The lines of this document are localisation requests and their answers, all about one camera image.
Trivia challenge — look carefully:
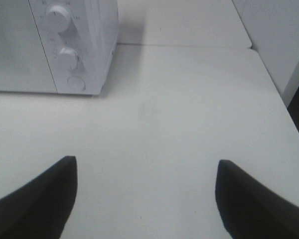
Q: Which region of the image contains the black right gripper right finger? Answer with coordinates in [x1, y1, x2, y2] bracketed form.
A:
[215, 159, 299, 239]

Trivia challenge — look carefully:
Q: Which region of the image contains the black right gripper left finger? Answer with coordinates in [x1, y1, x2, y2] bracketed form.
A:
[0, 156, 78, 239]

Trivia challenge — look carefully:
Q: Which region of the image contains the round door release button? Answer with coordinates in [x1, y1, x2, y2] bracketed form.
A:
[67, 76, 86, 91]

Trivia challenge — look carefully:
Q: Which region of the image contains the white microwave door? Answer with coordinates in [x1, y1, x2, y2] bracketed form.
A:
[0, 0, 57, 93]

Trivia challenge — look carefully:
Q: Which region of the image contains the white microwave knob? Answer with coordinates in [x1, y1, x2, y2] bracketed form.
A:
[57, 47, 79, 71]
[45, 4, 71, 32]

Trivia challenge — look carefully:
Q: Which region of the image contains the white microwave oven body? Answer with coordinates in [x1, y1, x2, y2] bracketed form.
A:
[29, 0, 119, 95]

